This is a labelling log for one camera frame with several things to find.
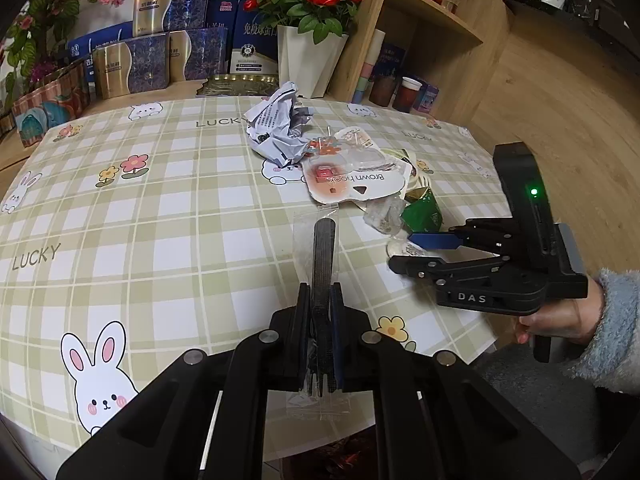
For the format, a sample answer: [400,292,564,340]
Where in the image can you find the wooden shelf unit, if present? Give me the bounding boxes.
[327,0,516,111]

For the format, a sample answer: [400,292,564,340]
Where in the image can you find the potted red rose plant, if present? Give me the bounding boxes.
[241,0,363,100]

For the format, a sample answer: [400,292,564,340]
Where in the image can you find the small blue purple box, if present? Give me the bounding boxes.
[412,77,441,113]

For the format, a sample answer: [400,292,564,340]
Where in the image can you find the dark blue red-label box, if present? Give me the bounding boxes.
[206,0,240,31]

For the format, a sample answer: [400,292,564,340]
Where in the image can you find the white hook blister pack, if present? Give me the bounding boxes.
[302,125,408,204]

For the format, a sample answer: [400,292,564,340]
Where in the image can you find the stack of pastel cups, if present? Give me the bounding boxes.
[352,27,387,106]

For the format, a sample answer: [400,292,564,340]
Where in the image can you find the long blue carton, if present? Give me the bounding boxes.
[67,22,136,86]

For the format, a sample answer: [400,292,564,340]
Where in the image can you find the pink blossom bouquet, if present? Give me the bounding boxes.
[0,0,126,111]

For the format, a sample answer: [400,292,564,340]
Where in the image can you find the purple flowers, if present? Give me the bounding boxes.
[30,57,56,83]

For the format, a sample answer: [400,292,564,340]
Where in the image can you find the dark blue shelf box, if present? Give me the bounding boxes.
[380,40,406,78]

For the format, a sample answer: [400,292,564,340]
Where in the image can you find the blue and white box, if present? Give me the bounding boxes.
[227,0,281,76]

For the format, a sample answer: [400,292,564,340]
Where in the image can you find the white paper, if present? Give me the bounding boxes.
[245,81,313,166]

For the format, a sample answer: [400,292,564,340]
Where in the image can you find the red-brown cup white rim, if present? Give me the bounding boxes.
[391,76,423,113]

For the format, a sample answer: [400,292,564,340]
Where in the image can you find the black fork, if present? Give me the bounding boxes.
[285,208,348,418]

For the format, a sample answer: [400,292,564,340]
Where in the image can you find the person's right forearm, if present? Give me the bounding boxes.
[575,267,640,391]

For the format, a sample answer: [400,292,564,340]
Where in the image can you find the green wrapper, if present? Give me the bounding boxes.
[400,186,444,233]

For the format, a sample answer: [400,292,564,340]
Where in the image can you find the gold decorative tray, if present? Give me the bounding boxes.
[194,74,281,98]

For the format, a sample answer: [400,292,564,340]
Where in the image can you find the small white wrapper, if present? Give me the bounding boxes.
[386,237,426,261]

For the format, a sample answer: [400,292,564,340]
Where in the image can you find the person's right hand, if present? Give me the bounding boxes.
[514,277,608,346]

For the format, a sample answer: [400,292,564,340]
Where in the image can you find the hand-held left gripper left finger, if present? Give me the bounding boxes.
[55,282,313,480]

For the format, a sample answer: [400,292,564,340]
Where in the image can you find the black counter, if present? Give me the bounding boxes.
[502,0,640,46]

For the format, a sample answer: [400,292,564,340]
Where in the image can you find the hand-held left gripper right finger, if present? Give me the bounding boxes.
[327,282,583,480]

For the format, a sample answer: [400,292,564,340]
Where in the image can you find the gold and blue gift box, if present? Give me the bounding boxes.
[92,36,168,98]
[167,27,228,83]
[132,0,213,36]

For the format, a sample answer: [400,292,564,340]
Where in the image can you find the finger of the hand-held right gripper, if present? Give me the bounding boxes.
[388,254,506,282]
[407,220,516,253]

